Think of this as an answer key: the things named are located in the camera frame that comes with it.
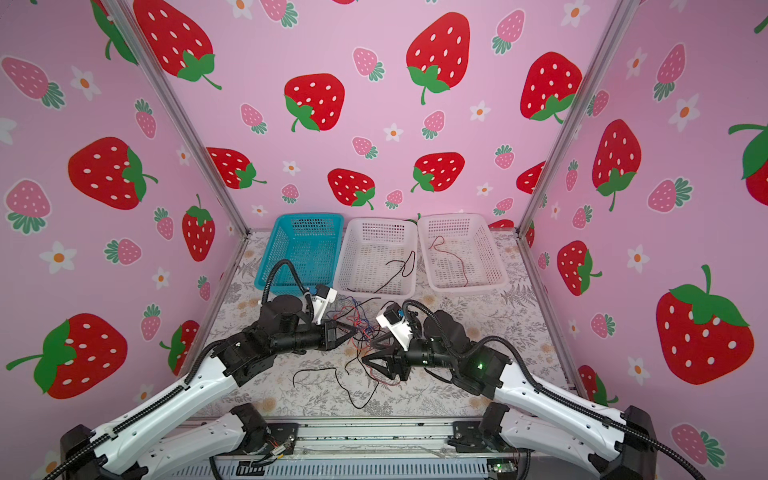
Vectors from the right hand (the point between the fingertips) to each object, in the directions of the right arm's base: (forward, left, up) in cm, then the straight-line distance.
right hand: (366, 353), depth 63 cm
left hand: (+6, +3, -2) cm, 7 cm away
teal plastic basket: (+52, +35, -23) cm, 66 cm away
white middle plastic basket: (+46, +7, -23) cm, 51 cm away
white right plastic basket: (+54, -25, -25) cm, 65 cm away
